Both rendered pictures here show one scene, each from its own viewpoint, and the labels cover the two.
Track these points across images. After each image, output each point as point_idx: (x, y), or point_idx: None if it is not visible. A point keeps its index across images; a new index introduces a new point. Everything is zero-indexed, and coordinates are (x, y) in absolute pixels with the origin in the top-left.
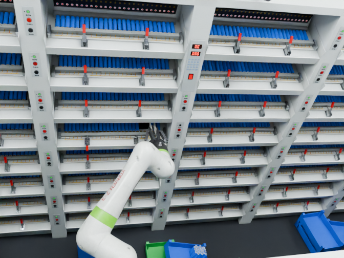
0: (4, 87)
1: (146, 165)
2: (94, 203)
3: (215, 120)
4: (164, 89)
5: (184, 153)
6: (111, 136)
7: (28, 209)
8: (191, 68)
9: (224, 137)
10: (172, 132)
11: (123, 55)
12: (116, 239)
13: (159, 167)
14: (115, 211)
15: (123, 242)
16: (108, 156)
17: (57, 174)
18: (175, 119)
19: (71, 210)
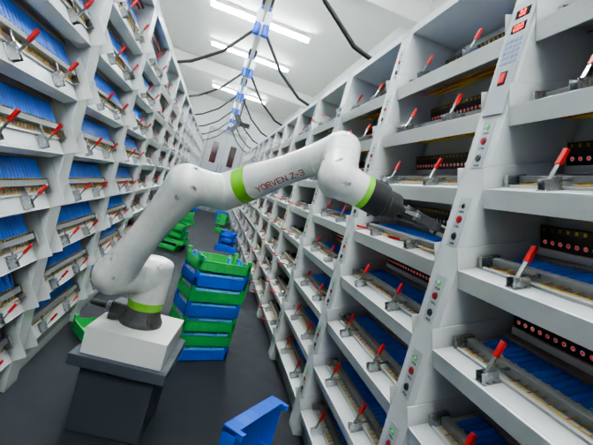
0: (364, 145)
1: (318, 146)
2: (337, 388)
3: (533, 199)
4: (464, 120)
5: (473, 341)
6: (397, 237)
7: (308, 343)
8: (506, 61)
9: (568, 302)
10: (448, 227)
11: (442, 77)
12: (213, 177)
13: (325, 156)
14: (249, 167)
15: (206, 175)
16: (386, 287)
17: (337, 281)
18: (461, 190)
19: (318, 372)
